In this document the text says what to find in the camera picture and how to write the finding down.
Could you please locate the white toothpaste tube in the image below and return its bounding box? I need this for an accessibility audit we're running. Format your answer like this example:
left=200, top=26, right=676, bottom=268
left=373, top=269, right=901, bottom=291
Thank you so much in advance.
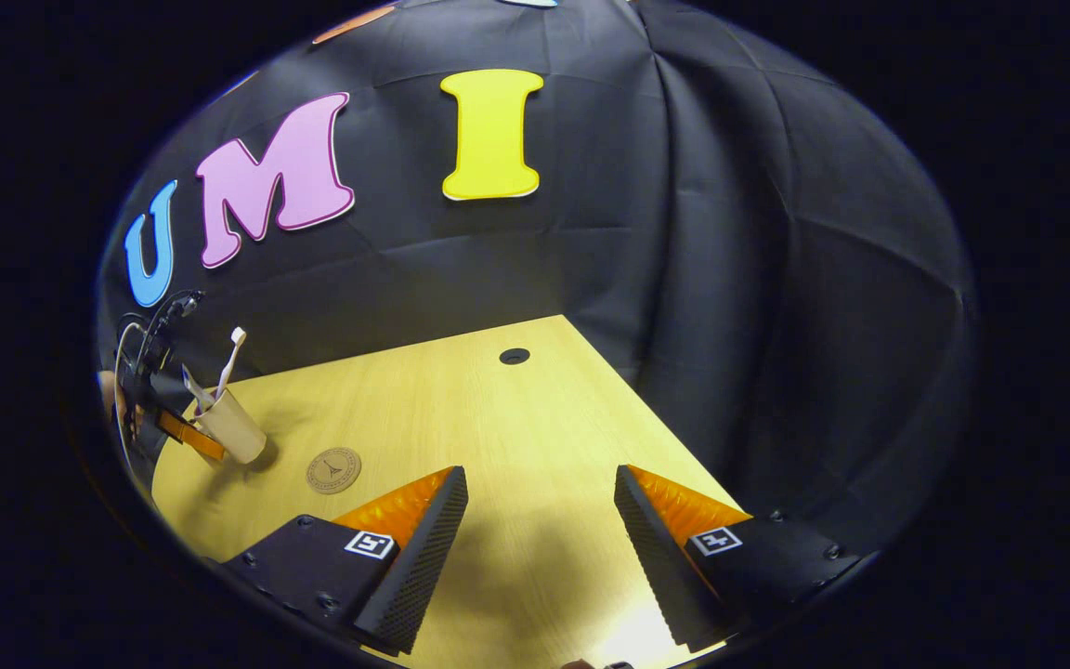
left=180, top=364, right=217, bottom=415

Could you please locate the left gripper cable bundle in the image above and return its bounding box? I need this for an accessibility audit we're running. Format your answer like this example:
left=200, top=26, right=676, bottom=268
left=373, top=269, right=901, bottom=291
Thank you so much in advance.
left=113, top=319, right=153, bottom=477

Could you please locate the white toothbrush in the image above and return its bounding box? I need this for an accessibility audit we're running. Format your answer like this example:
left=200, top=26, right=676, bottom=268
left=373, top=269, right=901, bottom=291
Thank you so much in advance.
left=215, top=326, right=248, bottom=400

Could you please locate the round brown coaster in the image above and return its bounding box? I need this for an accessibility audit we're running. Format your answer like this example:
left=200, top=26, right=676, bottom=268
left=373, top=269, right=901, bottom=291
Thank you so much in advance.
left=306, top=447, right=363, bottom=495

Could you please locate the beige cup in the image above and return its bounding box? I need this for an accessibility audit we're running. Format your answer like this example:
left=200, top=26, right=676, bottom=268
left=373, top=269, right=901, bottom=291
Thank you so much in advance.
left=189, top=387, right=268, bottom=466

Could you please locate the black backdrop cloth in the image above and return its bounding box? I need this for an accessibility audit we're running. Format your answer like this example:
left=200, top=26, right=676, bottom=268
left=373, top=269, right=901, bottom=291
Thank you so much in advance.
left=94, top=0, right=977, bottom=558

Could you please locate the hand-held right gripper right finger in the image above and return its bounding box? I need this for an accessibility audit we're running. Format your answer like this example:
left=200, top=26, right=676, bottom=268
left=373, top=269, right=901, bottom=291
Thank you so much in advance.
left=614, top=464, right=862, bottom=652

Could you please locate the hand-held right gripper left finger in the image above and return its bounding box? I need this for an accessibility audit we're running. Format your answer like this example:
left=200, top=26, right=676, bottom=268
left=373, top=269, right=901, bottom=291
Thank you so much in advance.
left=219, top=466, right=469, bottom=656

